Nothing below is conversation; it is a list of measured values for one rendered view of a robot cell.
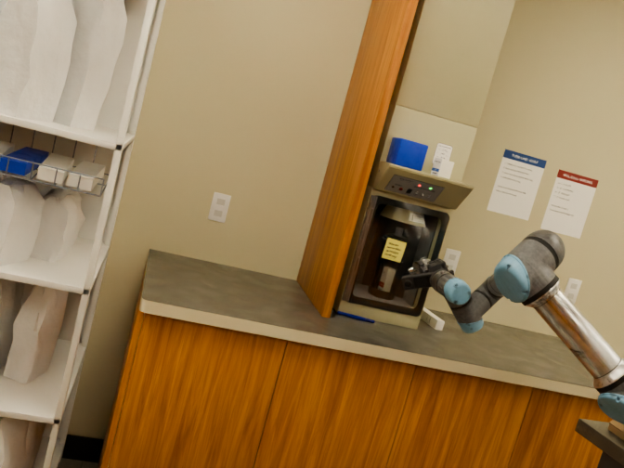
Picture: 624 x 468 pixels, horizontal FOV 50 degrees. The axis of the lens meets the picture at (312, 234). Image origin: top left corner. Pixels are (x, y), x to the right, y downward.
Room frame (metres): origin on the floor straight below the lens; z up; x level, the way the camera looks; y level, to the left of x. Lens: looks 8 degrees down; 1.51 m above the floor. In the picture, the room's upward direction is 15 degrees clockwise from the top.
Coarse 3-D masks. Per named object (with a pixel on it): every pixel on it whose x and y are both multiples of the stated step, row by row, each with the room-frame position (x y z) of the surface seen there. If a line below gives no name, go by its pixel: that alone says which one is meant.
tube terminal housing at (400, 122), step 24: (408, 120) 2.36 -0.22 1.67; (432, 120) 2.38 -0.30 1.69; (384, 144) 2.35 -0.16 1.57; (432, 144) 2.39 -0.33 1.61; (456, 144) 2.41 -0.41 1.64; (456, 168) 2.42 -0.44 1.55; (384, 192) 2.36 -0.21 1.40; (360, 216) 2.38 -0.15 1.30; (360, 312) 2.37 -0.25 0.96; (384, 312) 2.39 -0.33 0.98
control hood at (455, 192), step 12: (384, 168) 2.27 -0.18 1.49; (396, 168) 2.24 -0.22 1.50; (408, 168) 2.25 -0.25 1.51; (384, 180) 2.29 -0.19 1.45; (420, 180) 2.29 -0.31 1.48; (432, 180) 2.28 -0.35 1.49; (444, 180) 2.29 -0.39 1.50; (444, 192) 2.33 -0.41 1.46; (456, 192) 2.33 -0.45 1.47; (468, 192) 2.33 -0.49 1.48; (444, 204) 2.38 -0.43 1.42; (456, 204) 2.38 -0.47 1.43
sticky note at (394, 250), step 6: (390, 240) 2.36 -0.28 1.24; (396, 240) 2.37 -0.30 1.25; (384, 246) 2.36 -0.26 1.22; (390, 246) 2.36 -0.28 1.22; (396, 246) 2.37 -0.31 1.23; (402, 246) 2.37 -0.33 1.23; (384, 252) 2.36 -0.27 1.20; (390, 252) 2.37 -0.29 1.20; (396, 252) 2.37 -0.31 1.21; (402, 252) 2.38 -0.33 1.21; (390, 258) 2.37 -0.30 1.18; (396, 258) 2.37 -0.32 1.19
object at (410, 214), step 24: (384, 216) 2.35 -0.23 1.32; (408, 216) 2.37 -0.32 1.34; (432, 216) 2.39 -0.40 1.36; (384, 240) 2.36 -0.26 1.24; (408, 240) 2.38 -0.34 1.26; (432, 240) 2.40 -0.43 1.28; (360, 264) 2.34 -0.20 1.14; (384, 264) 2.36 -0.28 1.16; (408, 264) 2.38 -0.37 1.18; (360, 288) 2.35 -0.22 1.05; (384, 288) 2.37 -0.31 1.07; (408, 312) 2.40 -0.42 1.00
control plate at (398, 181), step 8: (400, 176) 2.27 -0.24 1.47; (392, 184) 2.30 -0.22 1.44; (400, 184) 2.30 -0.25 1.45; (408, 184) 2.30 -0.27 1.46; (416, 184) 2.30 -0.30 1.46; (424, 184) 2.30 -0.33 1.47; (432, 184) 2.30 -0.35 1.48; (400, 192) 2.33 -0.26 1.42; (424, 192) 2.33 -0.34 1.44; (432, 192) 2.33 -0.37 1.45; (440, 192) 2.33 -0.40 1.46; (432, 200) 2.36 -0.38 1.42
